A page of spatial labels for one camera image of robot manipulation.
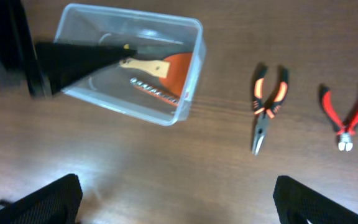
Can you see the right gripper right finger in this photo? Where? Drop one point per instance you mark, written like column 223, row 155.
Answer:
column 297, row 203

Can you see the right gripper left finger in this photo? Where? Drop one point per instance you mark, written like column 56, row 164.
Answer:
column 57, row 202

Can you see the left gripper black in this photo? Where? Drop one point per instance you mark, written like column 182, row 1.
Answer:
column 50, row 67

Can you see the orange socket bit rail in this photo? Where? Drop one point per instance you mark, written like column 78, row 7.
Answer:
column 154, row 91

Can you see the red black cutting pliers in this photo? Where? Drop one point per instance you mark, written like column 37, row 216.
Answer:
column 344, row 129

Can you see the orange black needle-nose pliers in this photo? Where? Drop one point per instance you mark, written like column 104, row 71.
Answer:
column 265, row 111

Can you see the file yellow black handle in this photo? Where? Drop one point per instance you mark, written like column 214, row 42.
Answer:
column 156, row 50

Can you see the clear plastic container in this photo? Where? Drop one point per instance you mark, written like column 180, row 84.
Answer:
column 110, row 87

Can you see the orange scraper wooden handle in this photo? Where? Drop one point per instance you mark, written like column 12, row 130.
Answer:
column 171, row 71

